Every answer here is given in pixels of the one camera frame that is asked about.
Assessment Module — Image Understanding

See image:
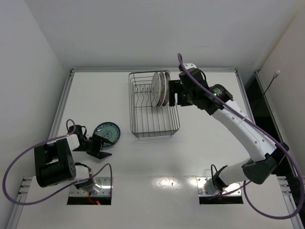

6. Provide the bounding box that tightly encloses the clear glass plate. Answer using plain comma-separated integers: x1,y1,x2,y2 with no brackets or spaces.
151,72,161,107

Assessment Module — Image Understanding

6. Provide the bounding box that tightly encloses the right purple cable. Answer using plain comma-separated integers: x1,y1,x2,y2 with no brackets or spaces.
177,52,305,219

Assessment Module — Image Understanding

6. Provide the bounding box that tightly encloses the aluminium table frame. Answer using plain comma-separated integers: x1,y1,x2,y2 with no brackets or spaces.
6,67,305,229

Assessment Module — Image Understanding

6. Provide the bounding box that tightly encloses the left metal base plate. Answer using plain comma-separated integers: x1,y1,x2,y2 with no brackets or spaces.
69,177,111,197

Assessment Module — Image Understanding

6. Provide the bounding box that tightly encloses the metal base plate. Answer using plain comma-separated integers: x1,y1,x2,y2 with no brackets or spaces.
196,177,241,197
69,177,111,197

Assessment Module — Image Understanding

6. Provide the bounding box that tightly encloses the metal wire dish rack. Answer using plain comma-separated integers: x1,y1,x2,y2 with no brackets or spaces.
129,71,180,138

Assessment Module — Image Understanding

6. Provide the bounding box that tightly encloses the black cable with white plug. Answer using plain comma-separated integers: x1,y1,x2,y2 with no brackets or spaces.
263,69,281,95

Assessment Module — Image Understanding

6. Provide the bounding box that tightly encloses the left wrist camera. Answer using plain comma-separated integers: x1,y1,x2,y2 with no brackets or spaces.
68,125,88,142

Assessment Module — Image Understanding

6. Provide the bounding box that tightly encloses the green red rimmed plate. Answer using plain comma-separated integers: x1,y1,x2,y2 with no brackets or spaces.
157,72,166,107
163,72,171,106

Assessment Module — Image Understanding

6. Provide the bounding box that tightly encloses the purple cable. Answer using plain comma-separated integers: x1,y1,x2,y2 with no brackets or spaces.
177,52,305,219
2,119,112,205

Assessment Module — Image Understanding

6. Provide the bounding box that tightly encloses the teal patterned small plate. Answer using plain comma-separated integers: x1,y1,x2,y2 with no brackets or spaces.
93,122,121,144

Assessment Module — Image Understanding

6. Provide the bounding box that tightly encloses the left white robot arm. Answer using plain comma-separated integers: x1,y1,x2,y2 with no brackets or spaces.
34,134,115,194

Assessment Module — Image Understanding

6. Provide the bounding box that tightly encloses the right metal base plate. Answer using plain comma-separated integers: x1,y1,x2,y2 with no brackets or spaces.
196,177,241,197

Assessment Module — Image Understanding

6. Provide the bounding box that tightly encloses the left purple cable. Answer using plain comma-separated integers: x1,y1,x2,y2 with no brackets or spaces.
2,119,112,205

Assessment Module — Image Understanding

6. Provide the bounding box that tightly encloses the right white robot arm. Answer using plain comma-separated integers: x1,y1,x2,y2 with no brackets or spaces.
169,68,285,194

